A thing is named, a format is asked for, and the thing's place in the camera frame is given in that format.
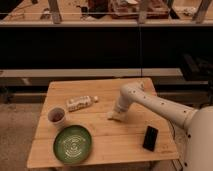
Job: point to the green plate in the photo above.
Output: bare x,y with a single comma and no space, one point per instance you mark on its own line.
72,145

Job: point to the black smartphone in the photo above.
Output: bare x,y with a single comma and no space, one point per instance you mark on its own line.
150,138

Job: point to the long workbench shelf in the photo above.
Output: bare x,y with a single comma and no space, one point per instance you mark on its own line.
106,13

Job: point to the white paper cup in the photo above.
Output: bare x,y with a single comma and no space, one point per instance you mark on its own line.
56,116

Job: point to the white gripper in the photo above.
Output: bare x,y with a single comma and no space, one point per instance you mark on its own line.
119,114

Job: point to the wooden table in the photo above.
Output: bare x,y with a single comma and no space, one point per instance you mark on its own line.
112,142

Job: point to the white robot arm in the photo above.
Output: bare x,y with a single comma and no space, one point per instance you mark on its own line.
198,123

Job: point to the white sponge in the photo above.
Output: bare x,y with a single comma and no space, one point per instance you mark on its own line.
110,116

